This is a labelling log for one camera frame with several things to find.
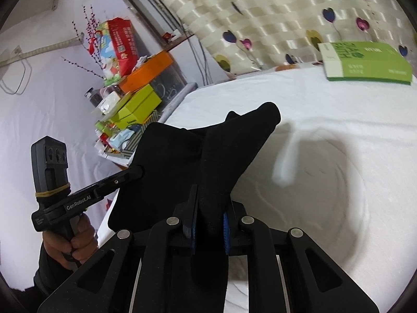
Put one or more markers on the heart pattern curtain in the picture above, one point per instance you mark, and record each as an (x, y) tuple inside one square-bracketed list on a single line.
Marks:
[(249, 35)]

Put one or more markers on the black pants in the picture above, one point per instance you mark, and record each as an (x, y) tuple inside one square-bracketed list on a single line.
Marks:
[(169, 160)]

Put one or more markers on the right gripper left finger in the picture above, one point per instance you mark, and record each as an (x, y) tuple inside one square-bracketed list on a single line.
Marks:
[(183, 269)]

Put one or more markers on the black white striped box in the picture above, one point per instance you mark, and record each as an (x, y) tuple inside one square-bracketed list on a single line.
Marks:
[(129, 146)]

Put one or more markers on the light blue cloth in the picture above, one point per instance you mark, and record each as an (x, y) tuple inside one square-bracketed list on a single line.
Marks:
[(116, 141)]

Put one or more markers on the lime green shoe box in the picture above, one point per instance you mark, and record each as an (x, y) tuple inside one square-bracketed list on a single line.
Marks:
[(137, 109)]

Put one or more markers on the orange box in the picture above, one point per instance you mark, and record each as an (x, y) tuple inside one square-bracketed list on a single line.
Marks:
[(147, 72)]

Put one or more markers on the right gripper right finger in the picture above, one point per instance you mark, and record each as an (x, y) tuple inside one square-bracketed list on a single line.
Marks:
[(245, 235)]

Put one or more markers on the red snack package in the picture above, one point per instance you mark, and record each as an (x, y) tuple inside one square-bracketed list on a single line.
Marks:
[(117, 48)]

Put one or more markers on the white towel table cover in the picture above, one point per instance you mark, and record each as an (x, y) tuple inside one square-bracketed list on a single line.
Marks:
[(341, 166)]

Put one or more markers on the red berry branch decoration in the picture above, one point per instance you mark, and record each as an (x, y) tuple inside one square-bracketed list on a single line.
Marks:
[(88, 38)]

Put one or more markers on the person's left hand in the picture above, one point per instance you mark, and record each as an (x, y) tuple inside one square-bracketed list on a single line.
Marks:
[(82, 246)]

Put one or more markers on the green and white box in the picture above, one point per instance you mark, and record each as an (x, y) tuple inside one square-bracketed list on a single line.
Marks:
[(364, 61)]

